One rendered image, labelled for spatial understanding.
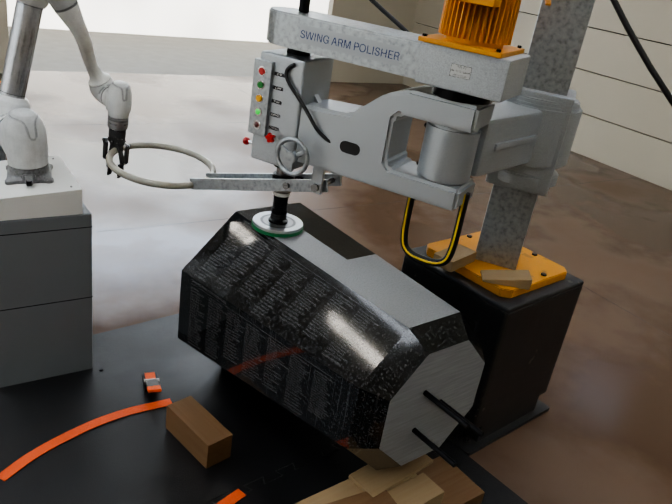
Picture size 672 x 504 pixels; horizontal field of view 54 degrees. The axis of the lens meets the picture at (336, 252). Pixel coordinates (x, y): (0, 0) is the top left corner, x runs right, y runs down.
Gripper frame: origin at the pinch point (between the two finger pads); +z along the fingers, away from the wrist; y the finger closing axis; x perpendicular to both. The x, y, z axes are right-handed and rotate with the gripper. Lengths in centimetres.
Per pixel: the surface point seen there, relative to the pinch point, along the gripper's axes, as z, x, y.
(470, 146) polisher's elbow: -68, -39, 152
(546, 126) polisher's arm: -71, 8, 179
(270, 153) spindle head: -40, -27, 80
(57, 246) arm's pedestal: 18, -48, 3
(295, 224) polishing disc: -9, -16, 93
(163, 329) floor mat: 83, 5, 31
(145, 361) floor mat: 82, -24, 37
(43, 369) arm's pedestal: 79, -55, 3
